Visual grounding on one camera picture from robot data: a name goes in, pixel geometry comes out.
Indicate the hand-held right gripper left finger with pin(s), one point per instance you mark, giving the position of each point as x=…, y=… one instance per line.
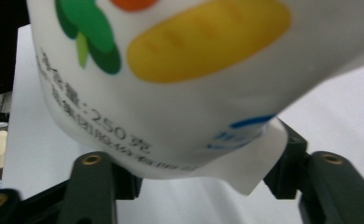
x=86, y=186

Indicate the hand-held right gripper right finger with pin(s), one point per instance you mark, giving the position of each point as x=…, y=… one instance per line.
x=326, y=183

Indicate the white printed salt bag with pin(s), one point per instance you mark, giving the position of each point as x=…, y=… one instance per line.
x=183, y=102

